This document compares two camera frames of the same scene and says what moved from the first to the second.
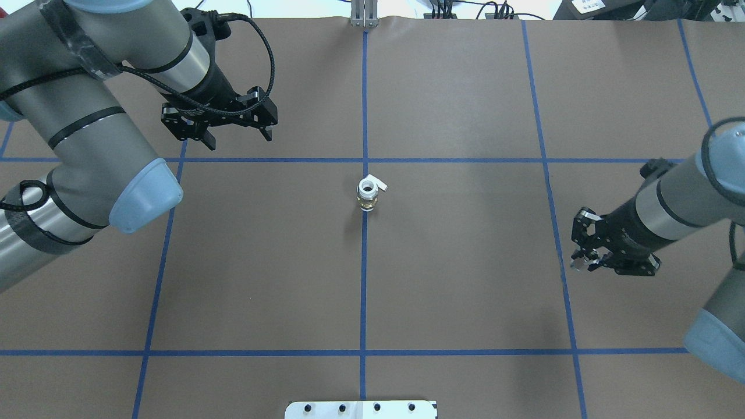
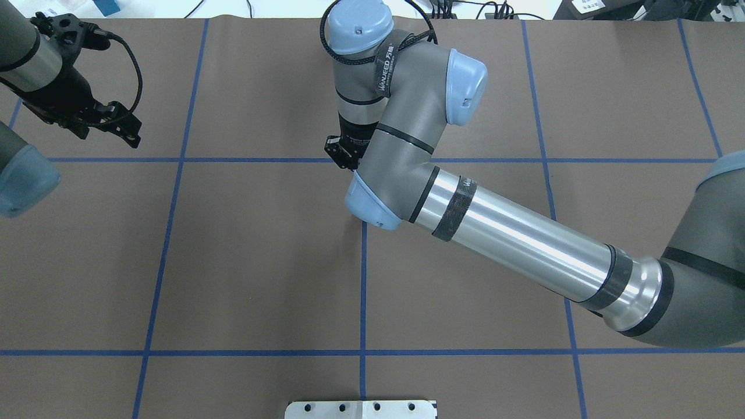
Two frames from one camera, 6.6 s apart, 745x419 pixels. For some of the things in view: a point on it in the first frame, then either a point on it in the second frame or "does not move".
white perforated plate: [362, 409] does not move
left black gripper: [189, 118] to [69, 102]
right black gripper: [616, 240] to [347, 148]
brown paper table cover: [404, 234] does not move
